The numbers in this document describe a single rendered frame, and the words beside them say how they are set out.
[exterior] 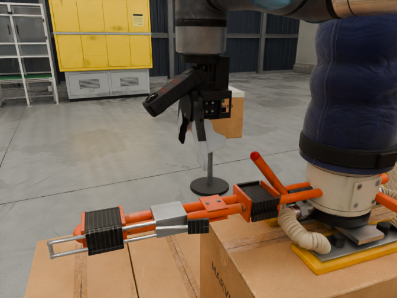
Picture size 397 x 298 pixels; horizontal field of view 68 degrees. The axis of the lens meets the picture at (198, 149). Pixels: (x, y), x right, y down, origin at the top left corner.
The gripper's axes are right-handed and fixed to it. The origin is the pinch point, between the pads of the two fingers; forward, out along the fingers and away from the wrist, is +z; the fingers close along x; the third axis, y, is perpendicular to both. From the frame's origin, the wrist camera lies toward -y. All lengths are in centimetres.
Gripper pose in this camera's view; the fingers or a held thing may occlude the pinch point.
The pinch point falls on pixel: (189, 156)
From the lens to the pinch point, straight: 60.5
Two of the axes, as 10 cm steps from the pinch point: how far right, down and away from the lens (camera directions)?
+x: -3.3, -3.5, 8.8
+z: -0.1, 9.3, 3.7
